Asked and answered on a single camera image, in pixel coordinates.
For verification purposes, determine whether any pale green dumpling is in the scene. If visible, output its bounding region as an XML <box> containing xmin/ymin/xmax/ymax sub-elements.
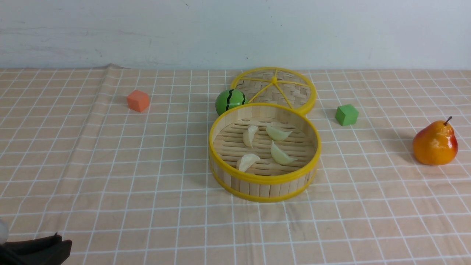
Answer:
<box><xmin>266</xmin><ymin>125</ymin><xmax>293</xmax><ymax>141</ymax></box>
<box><xmin>270</xmin><ymin>141</ymin><xmax>298</xmax><ymax>166</ymax></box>

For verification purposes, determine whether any orange cube block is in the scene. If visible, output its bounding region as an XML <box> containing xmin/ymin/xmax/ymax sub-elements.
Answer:
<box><xmin>127</xmin><ymin>89</ymin><xmax>150</xmax><ymax>113</ymax></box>

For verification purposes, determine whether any green watermelon toy ball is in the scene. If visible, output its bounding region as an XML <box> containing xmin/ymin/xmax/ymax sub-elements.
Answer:
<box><xmin>215</xmin><ymin>89</ymin><xmax>248</xmax><ymax>116</ymax></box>

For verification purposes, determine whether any beige checked tablecloth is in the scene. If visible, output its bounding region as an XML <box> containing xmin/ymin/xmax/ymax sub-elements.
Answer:
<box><xmin>0</xmin><ymin>66</ymin><xmax>471</xmax><ymax>265</ymax></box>

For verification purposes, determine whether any orange red toy pear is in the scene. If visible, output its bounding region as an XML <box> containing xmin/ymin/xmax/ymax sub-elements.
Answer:
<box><xmin>412</xmin><ymin>116</ymin><xmax>458</xmax><ymax>166</ymax></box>

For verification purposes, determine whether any green cube block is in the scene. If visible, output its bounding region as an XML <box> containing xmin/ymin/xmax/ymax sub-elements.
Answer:
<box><xmin>335</xmin><ymin>104</ymin><xmax>359</xmax><ymax>126</ymax></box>

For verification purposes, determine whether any white dumpling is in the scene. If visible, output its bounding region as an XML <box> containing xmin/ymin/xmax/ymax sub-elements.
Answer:
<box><xmin>237</xmin><ymin>153</ymin><xmax>261</xmax><ymax>172</ymax></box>
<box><xmin>242</xmin><ymin>125</ymin><xmax>259</xmax><ymax>149</ymax></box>

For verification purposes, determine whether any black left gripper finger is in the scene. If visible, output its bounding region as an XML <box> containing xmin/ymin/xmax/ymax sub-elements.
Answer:
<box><xmin>0</xmin><ymin>233</ymin><xmax>72</xmax><ymax>265</ymax></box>

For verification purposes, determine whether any bamboo steamer lid yellow rim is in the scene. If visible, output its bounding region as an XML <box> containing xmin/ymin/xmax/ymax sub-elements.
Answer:
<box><xmin>230</xmin><ymin>67</ymin><xmax>318</xmax><ymax>115</ymax></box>

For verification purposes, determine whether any bamboo steamer tray yellow rim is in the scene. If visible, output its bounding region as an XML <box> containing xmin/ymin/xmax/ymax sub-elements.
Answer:
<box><xmin>208</xmin><ymin>103</ymin><xmax>321</xmax><ymax>202</ymax></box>

